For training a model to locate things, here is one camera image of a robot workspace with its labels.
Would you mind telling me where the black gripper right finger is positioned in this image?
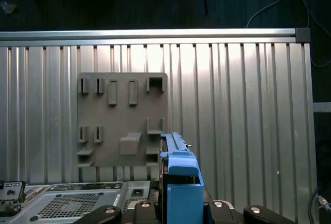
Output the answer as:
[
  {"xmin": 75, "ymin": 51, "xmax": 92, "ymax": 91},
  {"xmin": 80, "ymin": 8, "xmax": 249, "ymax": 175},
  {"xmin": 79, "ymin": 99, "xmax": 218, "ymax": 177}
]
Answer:
[{"xmin": 204, "ymin": 200, "xmax": 296, "ymax": 224}]

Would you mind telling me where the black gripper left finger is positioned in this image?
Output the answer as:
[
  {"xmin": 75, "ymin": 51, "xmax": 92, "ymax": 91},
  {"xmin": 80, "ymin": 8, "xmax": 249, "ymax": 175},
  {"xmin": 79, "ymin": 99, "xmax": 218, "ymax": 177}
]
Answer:
[{"xmin": 77, "ymin": 200, "xmax": 159, "ymax": 224}]

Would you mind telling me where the hard disk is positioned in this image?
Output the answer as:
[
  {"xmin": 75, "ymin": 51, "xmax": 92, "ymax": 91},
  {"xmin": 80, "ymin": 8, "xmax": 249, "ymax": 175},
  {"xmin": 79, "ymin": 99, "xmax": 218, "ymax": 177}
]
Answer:
[{"xmin": 157, "ymin": 131, "xmax": 214, "ymax": 224}]

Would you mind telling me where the black open PC case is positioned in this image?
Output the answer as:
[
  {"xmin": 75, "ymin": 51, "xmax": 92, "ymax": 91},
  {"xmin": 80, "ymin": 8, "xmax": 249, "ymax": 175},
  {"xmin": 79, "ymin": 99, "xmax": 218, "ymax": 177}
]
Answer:
[{"xmin": 0, "ymin": 180, "xmax": 166, "ymax": 224}]

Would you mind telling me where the grey parts rack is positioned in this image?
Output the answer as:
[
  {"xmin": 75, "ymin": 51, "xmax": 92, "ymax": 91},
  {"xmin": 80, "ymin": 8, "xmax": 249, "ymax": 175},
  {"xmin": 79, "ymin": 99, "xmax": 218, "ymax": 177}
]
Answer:
[{"xmin": 76, "ymin": 72, "xmax": 169, "ymax": 168}]

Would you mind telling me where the silver expansion slot bracket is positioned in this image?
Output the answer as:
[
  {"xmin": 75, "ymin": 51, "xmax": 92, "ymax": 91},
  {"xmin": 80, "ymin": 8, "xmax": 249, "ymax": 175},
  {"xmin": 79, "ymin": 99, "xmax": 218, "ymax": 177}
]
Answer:
[{"xmin": 0, "ymin": 181, "xmax": 26, "ymax": 213}]

